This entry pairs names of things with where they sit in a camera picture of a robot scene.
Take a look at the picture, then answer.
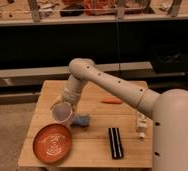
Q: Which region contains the wooden table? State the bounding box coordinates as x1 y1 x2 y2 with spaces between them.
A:
18 80 152 169

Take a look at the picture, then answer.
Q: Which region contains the orange object on bench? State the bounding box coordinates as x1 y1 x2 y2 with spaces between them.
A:
83 0 115 15

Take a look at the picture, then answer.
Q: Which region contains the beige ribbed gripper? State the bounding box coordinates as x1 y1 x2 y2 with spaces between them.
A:
50 87 82 111

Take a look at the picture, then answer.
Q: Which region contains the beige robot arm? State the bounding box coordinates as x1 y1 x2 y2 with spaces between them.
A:
55 58 188 171

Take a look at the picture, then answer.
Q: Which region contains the white plastic bottle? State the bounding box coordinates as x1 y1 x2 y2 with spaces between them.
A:
136 112 148 139

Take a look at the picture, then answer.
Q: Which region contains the translucent white ceramic cup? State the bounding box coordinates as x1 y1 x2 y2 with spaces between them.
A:
51 102 74 125

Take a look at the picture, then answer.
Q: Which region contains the long wooden workbench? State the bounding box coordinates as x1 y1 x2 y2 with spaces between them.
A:
0 0 188 26

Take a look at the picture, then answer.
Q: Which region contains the blue sponge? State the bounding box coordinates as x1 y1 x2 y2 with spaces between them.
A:
71 115 90 127

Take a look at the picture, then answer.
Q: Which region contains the orange ceramic bowl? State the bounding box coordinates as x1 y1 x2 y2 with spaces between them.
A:
33 124 72 164

